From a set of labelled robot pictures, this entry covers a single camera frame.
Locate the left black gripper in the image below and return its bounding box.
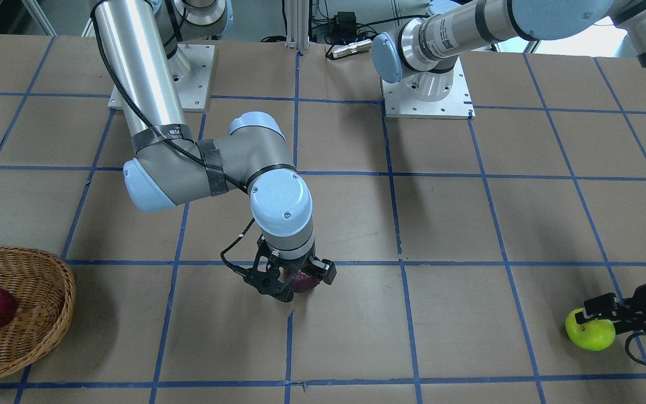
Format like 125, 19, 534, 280
574, 284, 646, 334

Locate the dark red apple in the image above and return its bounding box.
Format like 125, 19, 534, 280
290, 271, 320, 293

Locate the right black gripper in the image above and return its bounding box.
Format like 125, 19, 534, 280
243, 236, 338, 302

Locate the aluminium frame post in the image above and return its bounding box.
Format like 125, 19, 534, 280
283, 1, 312, 54

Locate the black power adapter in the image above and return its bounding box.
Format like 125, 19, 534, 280
331, 11, 357, 36

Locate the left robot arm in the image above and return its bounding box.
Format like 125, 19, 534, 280
372, 1, 646, 333

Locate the silver metal connector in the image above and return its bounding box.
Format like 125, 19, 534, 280
325, 39, 372, 61

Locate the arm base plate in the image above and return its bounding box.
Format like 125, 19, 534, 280
108, 44, 215, 113
380, 57, 476, 120

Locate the wicker basket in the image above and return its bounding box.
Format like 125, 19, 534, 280
0, 246, 76, 379

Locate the green apple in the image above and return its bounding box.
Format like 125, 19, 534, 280
564, 309, 617, 351

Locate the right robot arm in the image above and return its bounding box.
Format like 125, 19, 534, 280
90, 1, 336, 302

